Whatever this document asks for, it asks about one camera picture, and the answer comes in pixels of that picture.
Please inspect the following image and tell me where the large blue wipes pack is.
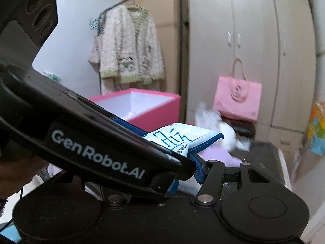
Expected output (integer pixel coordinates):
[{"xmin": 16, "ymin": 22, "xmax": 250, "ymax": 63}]
[{"xmin": 144, "ymin": 123, "xmax": 224, "ymax": 196}]

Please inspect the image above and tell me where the purple plush toy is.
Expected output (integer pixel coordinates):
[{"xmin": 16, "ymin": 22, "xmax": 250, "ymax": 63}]
[{"xmin": 198, "ymin": 146, "xmax": 242, "ymax": 168}]

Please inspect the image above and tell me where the pink cardboard box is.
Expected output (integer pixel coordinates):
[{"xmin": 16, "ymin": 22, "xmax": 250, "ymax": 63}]
[{"xmin": 89, "ymin": 89, "xmax": 181, "ymax": 132}]

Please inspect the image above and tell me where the white brown plush toy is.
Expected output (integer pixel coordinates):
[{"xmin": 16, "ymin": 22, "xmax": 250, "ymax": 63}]
[{"xmin": 219, "ymin": 122, "xmax": 251, "ymax": 152}]

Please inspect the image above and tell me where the black suitcase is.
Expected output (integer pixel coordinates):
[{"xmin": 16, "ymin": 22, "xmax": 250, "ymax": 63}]
[{"xmin": 222, "ymin": 117, "xmax": 256, "ymax": 139}]

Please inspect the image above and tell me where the white mesh bath pouf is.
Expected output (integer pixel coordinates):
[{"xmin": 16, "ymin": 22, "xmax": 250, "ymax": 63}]
[{"xmin": 194, "ymin": 102, "xmax": 222, "ymax": 131}]

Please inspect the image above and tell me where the cream green knit cardigan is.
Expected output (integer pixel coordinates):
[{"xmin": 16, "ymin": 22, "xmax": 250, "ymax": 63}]
[{"xmin": 88, "ymin": 5, "xmax": 165, "ymax": 95}]

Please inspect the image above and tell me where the pink paper tote bag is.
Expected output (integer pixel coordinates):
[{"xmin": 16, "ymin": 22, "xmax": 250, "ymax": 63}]
[{"xmin": 213, "ymin": 57, "xmax": 262, "ymax": 122}]

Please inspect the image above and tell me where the colourful hanging gift bag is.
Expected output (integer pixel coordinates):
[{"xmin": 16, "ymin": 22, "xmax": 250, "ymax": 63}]
[{"xmin": 307, "ymin": 101, "xmax": 325, "ymax": 156}]

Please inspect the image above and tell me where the black clothes rack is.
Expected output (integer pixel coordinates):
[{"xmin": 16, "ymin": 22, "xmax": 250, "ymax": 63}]
[{"xmin": 89, "ymin": 0, "xmax": 189, "ymax": 122}]

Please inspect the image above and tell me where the beige wardrobe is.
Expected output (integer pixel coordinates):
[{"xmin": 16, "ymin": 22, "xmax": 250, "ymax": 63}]
[{"xmin": 185, "ymin": 0, "xmax": 318, "ymax": 168}]

